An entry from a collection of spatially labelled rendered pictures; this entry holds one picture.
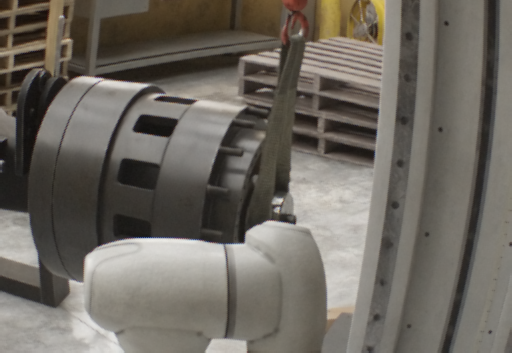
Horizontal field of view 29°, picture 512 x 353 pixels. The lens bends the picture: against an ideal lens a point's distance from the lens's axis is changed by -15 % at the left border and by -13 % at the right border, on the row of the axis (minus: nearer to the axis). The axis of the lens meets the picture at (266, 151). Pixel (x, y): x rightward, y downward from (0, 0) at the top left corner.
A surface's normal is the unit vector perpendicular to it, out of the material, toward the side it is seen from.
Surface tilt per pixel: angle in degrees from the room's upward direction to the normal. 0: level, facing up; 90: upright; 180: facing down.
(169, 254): 21
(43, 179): 73
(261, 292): 66
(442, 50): 90
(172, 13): 90
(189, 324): 103
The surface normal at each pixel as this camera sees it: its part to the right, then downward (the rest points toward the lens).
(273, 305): 0.29, -0.05
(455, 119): -0.29, 0.25
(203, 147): -0.14, -0.59
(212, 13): 0.72, 0.24
